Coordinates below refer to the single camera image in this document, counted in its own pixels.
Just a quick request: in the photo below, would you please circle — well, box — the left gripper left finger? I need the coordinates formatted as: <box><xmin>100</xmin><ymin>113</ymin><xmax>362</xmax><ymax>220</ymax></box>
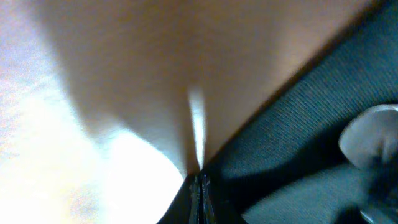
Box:
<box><xmin>158</xmin><ymin>175</ymin><xmax>201</xmax><ymax>224</ymax></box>

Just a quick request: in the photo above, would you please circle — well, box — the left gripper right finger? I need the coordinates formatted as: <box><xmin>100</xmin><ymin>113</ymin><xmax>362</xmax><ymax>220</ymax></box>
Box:
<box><xmin>201</xmin><ymin>174</ymin><xmax>247</xmax><ymax>224</ymax></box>

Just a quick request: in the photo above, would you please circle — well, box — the black t-shirt with logo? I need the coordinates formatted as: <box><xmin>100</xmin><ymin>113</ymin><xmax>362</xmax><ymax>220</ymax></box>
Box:
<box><xmin>203</xmin><ymin>1</ymin><xmax>397</xmax><ymax>223</ymax></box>

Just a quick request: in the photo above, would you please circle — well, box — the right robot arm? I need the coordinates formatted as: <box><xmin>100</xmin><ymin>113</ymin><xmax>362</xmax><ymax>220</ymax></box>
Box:
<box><xmin>338</xmin><ymin>104</ymin><xmax>397</xmax><ymax>223</ymax></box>

